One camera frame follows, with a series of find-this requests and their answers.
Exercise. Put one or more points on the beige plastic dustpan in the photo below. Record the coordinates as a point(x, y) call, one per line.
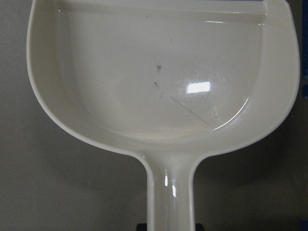
point(168, 82)

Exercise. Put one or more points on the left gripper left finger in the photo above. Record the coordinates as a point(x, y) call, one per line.
point(141, 227)

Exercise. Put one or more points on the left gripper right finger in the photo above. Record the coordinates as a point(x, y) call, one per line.
point(199, 227)

